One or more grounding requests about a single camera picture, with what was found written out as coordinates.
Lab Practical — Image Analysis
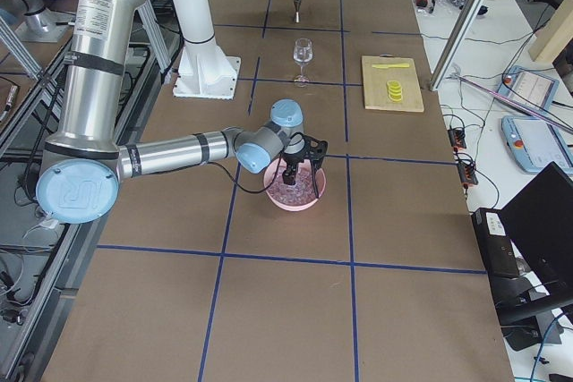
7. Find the clear wine glass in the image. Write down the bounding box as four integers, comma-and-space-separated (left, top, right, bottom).
293, 38, 313, 87

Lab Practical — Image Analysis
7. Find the yellow plastic knife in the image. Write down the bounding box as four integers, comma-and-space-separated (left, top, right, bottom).
371, 63, 411, 70

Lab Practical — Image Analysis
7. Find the black desktop computer box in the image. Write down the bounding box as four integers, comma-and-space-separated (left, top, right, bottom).
471, 208, 520, 279

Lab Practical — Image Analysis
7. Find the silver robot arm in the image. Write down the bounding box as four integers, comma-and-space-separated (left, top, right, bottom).
36, 0, 328, 224

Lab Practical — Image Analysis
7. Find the near blue teach pendant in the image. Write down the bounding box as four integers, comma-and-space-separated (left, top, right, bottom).
501, 115, 572, 174

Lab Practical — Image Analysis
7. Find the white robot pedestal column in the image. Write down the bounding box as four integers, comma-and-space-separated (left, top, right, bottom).
173, 0, 241, 99

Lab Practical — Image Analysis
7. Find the back lemon slice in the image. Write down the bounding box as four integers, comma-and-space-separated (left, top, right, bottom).
387, 80, 401, 88

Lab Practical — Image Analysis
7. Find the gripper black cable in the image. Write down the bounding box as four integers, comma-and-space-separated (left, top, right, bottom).
208, 156, 287, 195

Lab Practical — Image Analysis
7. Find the aluminium frame beam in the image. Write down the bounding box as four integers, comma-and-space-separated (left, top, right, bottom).
429, 0, 484, 91

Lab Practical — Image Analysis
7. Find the clear ice cubes pile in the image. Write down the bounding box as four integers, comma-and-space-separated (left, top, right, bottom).
267, 166, 316, 206

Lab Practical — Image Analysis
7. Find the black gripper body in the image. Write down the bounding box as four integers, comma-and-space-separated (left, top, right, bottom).
279, 132, 310, 164

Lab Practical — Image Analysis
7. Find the blue teach pendant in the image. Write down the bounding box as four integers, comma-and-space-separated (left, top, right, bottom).
498, 65, 559, 111
501, 115, 572, 174

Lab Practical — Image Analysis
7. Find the far blue teach pendant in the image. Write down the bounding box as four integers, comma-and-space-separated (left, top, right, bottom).
498, 65, 559, 111

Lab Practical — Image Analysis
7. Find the black monitor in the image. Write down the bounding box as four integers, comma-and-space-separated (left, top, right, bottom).
498, 162, 572, 325

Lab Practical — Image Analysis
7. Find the steel double jigger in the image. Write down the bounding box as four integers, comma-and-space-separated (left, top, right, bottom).
293, 0, 302, 23

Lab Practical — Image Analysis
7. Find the pink bowl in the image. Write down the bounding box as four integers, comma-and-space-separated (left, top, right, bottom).
263, 160, 326, 211

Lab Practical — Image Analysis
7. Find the wooden cutting board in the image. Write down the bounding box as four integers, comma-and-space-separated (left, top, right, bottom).
362, 55, 424, 113

